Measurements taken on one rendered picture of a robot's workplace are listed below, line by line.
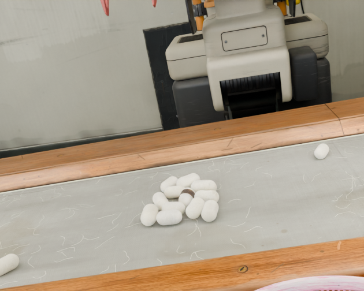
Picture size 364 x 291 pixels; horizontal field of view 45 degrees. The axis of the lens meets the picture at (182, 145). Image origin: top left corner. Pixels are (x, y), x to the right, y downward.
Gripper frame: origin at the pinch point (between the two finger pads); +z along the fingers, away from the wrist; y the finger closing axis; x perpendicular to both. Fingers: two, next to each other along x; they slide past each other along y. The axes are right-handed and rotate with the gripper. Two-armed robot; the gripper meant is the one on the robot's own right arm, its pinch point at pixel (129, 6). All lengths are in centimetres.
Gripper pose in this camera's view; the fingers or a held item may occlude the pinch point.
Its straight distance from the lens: 91.1
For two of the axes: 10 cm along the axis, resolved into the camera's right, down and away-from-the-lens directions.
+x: 1.7, 0.6, 9.8
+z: 1.2, 9.9, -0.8
